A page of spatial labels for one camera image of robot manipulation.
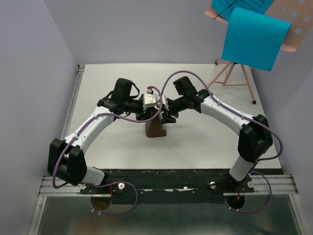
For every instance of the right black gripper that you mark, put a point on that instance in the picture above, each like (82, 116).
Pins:
(167, 113)

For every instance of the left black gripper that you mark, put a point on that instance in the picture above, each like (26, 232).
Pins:
(142, 116)

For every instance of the brown wooden metronome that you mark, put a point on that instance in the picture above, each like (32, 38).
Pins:
(154, 128)

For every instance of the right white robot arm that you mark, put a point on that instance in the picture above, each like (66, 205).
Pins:
(254, 137)

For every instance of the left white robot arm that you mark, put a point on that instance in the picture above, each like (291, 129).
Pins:
(66, 159)

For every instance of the blue paper sheet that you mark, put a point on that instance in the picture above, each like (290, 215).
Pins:
(253, 39)

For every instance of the blue printed sheet music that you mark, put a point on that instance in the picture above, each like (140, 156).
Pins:
(225, 7)

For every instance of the pink music stand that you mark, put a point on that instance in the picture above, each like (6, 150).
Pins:
(297, 12)

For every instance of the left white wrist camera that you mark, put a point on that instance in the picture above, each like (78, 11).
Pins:
(150, 99)

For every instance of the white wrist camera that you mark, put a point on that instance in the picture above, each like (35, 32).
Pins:
(150, 99)
(163, 100)

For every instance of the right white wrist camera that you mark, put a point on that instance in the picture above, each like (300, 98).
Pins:
(163, 100)

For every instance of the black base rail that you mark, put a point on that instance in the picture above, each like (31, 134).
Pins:
(169, 186)

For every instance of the aluminium frame rail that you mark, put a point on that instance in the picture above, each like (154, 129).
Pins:
(41, 200)

